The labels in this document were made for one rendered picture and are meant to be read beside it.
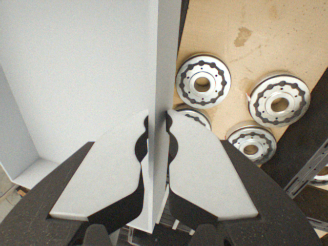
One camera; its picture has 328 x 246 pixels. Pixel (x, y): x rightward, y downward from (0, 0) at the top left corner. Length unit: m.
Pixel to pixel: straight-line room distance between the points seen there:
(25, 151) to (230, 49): 0.36
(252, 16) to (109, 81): 0.27
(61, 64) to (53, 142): 0.11
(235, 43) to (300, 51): 0.11
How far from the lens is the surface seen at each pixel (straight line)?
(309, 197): 0.53
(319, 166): 0.38
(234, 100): 0.38
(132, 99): 0.16
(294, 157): 0.39
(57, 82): 0.20
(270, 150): 0.42
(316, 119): 0.38
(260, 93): 0.35
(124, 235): 1.93
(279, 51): 0.37
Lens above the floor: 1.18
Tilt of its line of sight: 56 degrees down
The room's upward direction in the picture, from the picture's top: 154 degrees counter-clockwise
